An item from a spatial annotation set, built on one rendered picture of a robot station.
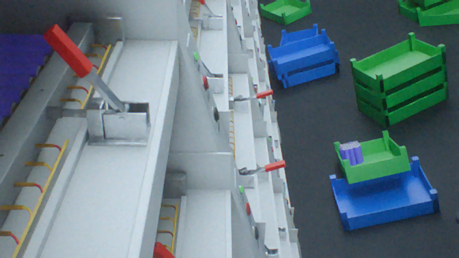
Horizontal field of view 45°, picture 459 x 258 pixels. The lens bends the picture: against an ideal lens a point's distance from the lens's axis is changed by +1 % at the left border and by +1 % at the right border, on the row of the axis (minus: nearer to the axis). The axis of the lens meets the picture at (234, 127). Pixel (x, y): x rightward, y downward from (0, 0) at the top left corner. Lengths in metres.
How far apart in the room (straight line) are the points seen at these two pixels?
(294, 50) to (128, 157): 2.49
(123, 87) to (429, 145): 1.76
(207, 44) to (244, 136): 0.20
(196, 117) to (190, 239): 0.13
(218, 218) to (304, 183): 1.45
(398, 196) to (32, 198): 1.64
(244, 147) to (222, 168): 0.43
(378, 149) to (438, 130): 0.25
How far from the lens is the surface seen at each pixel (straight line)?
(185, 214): 0.60
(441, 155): 2.07
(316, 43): 2.84
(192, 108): 0.58
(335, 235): 1.81
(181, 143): 0.60
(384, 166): 1.81
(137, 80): 0.47
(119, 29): 0.53
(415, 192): 1.92
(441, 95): 2.36
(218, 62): 0.94
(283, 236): 1.39
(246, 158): 1.02
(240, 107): 1.16
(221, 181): 0.63
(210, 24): 1.08
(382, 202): 1.89
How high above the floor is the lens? 1.25
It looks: 30 degrees down
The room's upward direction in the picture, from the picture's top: 18 degrees counter-clockwise
